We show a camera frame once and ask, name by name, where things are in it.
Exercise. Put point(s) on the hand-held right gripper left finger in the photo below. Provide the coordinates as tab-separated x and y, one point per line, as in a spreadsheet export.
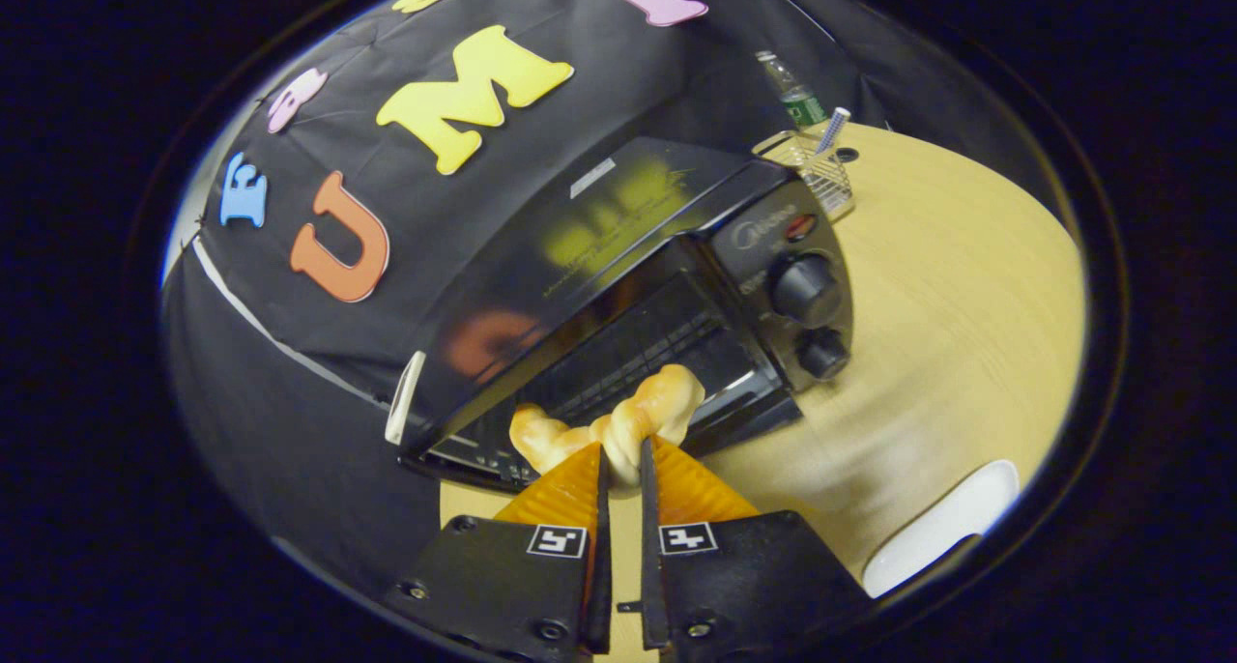
601	566

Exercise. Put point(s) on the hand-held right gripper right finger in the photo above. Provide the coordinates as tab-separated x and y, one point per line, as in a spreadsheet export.
652	576

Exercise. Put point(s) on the golden croissant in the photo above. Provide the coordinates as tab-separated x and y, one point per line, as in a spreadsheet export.
657	407

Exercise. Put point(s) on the black electric oven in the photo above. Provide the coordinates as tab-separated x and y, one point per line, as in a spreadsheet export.
599	257

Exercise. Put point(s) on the white rectangular plate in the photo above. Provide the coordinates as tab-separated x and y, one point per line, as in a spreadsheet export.
937	528

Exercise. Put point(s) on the metal mesh basket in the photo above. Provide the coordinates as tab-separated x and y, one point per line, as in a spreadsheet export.
831	180

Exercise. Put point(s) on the striped pen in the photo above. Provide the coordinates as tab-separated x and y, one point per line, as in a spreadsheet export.
833	129

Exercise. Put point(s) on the clear plastic water bottle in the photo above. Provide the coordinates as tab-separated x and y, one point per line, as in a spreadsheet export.
797	98

